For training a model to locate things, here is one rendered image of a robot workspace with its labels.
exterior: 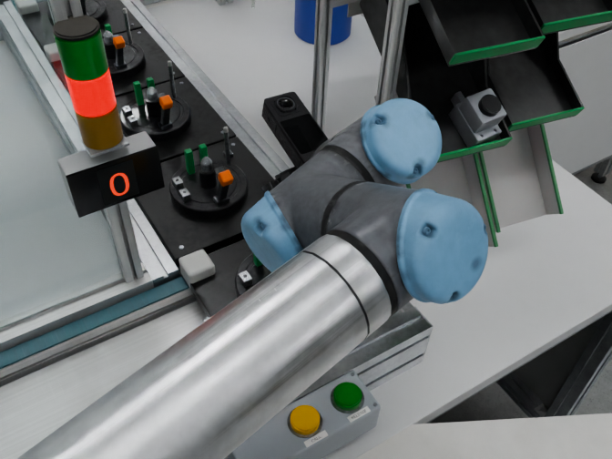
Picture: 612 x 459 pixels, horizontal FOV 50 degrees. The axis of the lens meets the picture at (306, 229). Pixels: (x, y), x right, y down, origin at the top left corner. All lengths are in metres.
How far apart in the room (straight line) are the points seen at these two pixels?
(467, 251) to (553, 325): 0.78
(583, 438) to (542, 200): 0.40
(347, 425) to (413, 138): 0.47
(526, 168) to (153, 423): 0.93
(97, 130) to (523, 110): 0.62
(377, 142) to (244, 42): 1.30
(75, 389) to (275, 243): 0.58
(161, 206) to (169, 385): 0.81
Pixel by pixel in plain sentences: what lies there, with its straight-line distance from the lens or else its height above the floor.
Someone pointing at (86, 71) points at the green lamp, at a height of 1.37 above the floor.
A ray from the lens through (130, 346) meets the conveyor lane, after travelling 1.07.
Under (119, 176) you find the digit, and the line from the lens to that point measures 0.88.
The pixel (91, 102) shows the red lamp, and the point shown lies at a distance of 0.81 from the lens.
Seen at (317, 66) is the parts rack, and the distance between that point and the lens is 1.10.
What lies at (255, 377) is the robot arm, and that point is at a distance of 0.40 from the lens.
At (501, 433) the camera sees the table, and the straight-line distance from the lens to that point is 1.09.
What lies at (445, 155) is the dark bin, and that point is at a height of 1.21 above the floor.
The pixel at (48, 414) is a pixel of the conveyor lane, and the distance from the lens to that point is 1.04.
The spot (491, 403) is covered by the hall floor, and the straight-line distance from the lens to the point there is 2.13.
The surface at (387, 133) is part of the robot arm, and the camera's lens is 0.57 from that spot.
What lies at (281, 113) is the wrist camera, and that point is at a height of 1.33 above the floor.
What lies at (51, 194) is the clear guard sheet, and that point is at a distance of 0.94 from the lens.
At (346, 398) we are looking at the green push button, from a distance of 0.94.
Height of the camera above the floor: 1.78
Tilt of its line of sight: 46 degrees down
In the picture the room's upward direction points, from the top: 2 degrees clockwise
